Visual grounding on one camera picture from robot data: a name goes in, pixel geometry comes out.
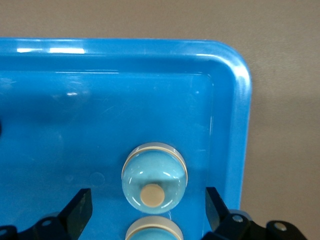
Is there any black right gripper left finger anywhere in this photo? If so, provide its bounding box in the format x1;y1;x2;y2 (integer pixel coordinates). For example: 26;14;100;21
0;187;94;240

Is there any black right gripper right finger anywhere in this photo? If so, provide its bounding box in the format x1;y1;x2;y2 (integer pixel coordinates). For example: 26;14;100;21
199;186;307;240

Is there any light blue dome bell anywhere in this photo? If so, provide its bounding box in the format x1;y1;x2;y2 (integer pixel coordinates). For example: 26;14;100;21
121;141;189;215
124;215;182;240

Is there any blue plastic tray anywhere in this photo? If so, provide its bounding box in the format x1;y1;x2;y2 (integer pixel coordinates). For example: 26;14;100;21
0;37;252;240

